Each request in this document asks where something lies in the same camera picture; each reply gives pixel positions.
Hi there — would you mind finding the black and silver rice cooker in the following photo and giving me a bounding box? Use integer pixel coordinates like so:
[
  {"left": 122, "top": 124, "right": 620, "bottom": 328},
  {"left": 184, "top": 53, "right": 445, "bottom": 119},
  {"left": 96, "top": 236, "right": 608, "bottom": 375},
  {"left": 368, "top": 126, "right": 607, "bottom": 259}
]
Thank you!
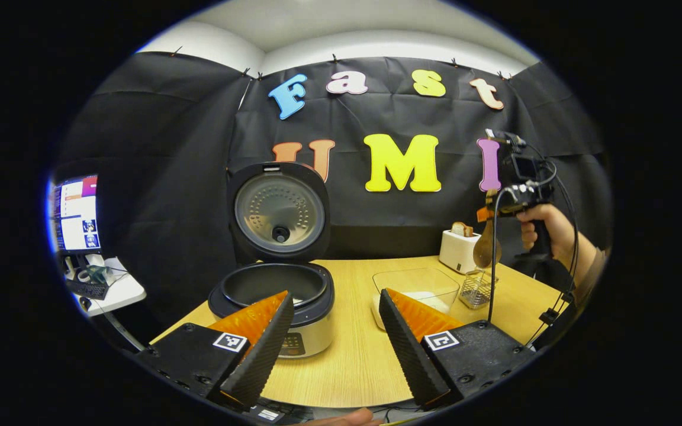
[{"left": 208, "top": 161, "right": 336, "bottom": 360}]

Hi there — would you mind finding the black keyboard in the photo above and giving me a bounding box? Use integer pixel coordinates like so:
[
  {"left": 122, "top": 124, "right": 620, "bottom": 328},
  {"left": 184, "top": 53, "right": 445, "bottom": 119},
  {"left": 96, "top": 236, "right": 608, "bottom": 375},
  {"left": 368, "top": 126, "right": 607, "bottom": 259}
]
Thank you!
[{"left": 67, "top": 279, "right": 110, "bottom": 300}]

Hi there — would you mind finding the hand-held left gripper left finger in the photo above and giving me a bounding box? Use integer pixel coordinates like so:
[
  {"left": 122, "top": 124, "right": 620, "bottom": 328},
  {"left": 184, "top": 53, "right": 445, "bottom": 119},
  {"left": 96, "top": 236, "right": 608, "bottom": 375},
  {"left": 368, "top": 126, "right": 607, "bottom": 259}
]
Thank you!
[{"left": 137, "top": 290, "right": 295, "bottom": 412}]

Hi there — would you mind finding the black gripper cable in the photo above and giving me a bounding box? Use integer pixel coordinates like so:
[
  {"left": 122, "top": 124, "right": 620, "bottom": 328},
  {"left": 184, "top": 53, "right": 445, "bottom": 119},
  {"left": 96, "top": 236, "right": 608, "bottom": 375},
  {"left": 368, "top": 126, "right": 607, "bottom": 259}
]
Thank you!
[
  {"left": 488, "top": 187, "right": 516, "bottom": 325},
  {"left": 525, "top": 142, "right": 581, "bottom": 353}
]

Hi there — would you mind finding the white toaster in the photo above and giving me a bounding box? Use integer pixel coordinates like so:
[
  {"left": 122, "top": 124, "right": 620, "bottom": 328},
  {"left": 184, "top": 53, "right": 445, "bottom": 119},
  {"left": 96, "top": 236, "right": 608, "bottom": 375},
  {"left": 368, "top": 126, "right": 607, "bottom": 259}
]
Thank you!
[{"left": 439, "top": 230, "right": 484, "bottom": 275}]

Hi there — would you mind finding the white side table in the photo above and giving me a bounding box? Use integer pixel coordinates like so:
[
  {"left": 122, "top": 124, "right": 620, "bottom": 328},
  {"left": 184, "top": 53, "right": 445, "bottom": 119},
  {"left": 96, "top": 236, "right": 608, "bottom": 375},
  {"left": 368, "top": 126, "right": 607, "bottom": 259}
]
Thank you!
[{"left": 69, "top": 254, "right": 146, "bottom": 350}]

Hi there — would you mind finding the computer monitor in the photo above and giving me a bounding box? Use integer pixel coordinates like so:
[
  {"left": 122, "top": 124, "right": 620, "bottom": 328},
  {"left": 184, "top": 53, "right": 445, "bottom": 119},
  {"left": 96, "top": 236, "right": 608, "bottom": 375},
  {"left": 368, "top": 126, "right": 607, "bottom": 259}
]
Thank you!
[{"left": 51, "top": 175, "right": 102, "bottom": 254}]

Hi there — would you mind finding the black backdrop cloth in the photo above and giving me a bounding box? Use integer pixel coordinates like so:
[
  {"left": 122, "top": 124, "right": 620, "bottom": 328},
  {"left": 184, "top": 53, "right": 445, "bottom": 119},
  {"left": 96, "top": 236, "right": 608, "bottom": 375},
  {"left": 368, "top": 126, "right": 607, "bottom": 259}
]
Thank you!
[{"left": 51, "top": 52, "right": 614, "bottom": 320}]

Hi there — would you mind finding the wooden spoon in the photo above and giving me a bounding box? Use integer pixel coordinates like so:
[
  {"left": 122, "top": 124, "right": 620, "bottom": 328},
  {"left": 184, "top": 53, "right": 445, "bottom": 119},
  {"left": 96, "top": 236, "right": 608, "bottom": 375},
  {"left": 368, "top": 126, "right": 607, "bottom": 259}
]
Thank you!
[{"left": 472, "top": 216, "right": 503, "bottom": 270}]

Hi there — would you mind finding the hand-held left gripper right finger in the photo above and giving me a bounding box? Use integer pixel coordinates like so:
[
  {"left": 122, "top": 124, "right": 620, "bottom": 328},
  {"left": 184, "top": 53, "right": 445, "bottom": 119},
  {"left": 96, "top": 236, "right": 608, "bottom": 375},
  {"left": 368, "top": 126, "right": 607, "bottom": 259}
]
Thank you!
[{"left": 378, "top": 288, "right": 537, "bottom": 409}]

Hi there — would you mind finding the metal wire chopstick holder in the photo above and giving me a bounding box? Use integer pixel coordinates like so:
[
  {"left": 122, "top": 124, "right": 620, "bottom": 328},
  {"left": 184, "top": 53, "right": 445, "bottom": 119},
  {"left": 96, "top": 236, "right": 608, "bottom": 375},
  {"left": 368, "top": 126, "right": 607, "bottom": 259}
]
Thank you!
[{"left": 458, "top": 269, "right": 500, "bottom": 310}]

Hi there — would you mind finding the clear plastic rice container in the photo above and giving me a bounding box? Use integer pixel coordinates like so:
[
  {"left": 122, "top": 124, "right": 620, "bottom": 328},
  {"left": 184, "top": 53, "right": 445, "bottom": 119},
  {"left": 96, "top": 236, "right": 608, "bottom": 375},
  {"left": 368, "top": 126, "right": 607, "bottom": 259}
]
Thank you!
[{"left": 372, "top": 267, "right": 461, "bottom": 331}]

